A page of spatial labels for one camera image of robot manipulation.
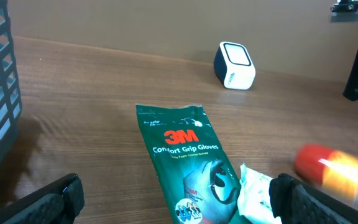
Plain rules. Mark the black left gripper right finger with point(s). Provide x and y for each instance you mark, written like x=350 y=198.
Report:
x=296 y=202

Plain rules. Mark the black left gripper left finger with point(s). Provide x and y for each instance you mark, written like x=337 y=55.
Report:
x=58 y=202

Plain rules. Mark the white teal wet wipes pack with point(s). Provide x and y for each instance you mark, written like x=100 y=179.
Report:
x=254 y=200

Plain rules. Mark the red sauce bottle green cap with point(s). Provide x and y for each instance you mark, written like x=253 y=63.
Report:
x=333 y=171

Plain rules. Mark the green 3M gloves packet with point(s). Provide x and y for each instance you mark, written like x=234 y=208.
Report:
x=197 y=179

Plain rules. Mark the white barcode scanner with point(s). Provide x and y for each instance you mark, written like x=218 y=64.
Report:
x=233 y=66

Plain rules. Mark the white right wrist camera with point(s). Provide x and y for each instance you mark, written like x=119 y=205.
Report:
x=344 y=11

